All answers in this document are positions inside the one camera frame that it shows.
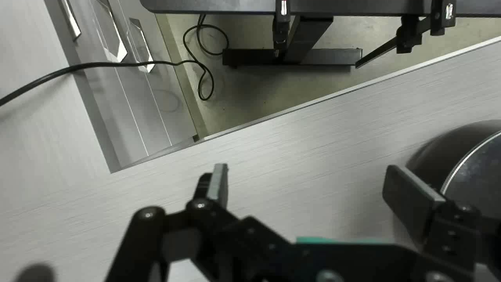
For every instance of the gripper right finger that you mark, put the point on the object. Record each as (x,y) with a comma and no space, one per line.
(415,203)

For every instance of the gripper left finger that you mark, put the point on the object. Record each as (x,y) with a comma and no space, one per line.
(211,219)

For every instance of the black pot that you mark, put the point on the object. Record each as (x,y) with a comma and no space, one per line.
(438,156)

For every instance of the glass lid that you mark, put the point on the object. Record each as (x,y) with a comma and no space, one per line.
(481,176)

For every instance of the teal flat object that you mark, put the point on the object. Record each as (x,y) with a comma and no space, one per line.
(332,239)

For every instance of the black table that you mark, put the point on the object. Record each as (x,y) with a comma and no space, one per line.
(309,35)

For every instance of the black clamp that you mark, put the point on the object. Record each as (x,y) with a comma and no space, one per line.
(282,27)

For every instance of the black clamp mount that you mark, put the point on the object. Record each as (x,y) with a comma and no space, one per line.
(409,37)

